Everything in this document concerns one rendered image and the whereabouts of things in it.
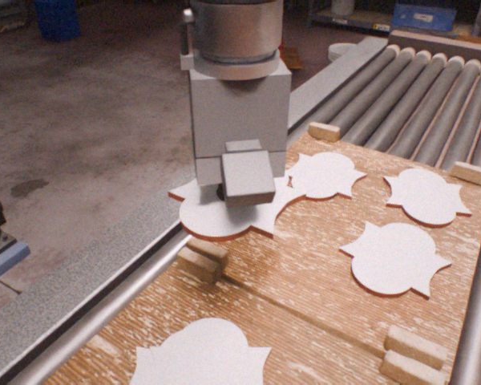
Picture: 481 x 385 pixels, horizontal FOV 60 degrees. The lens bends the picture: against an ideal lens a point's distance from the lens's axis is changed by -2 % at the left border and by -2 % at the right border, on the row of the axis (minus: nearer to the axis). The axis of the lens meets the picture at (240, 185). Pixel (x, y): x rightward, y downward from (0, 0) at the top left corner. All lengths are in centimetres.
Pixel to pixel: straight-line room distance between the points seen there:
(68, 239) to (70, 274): 151
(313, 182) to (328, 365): 32
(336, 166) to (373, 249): 20
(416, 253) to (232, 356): 29
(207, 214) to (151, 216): 27
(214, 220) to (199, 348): 14
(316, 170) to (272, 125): 36
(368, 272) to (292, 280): 10
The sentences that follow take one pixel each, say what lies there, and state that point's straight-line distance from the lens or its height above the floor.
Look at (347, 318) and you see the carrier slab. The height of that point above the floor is 94.
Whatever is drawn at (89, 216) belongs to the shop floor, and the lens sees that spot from 223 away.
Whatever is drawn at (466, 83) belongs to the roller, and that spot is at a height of 92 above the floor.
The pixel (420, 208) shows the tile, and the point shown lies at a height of 94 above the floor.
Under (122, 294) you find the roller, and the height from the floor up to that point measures 92.
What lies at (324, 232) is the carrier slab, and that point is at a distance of 62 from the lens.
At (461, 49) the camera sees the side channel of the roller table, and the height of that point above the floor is 94.
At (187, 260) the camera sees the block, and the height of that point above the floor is 96.
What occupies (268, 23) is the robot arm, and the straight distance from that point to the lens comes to 34.
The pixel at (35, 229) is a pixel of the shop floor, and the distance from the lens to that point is 225.
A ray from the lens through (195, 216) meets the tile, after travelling 41.
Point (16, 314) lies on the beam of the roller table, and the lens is 60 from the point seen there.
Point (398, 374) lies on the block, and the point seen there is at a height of 95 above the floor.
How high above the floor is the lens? 134
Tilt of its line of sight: 36 degrees down
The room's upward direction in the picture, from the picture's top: straight up
